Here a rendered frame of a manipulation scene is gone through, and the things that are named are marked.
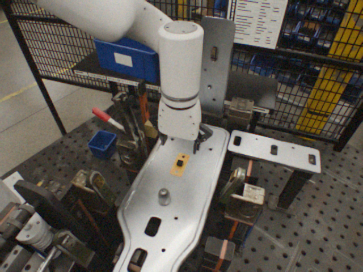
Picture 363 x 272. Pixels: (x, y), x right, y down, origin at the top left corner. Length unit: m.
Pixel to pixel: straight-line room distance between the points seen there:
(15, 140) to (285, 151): 2.37
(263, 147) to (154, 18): 0.51
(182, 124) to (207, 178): 0.21
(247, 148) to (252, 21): 0.49
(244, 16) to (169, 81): 0.59
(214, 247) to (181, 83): 0.39
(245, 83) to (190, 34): 0.61
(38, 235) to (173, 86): 0.41
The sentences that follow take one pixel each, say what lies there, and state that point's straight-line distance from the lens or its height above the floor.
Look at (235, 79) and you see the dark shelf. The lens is 1.04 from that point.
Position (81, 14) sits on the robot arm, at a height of 1.46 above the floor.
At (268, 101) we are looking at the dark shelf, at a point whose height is 1.03.
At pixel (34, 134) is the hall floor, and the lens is 2.63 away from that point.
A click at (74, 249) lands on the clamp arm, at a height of 1.05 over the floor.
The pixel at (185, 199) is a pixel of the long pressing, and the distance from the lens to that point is 0.65.
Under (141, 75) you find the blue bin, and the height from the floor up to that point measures 1.05.
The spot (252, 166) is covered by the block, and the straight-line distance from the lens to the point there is 0.77.
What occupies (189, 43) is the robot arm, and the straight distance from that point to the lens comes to 0.43.
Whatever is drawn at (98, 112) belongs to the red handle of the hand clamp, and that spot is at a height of 1.14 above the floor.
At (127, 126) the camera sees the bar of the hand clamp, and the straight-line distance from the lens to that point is 0.66.
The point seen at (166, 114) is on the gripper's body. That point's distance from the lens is 0.55.
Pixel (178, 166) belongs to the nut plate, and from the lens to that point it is 0.71.
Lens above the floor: 1.57
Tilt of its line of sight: 46 degrees down
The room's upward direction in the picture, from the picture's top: straight up
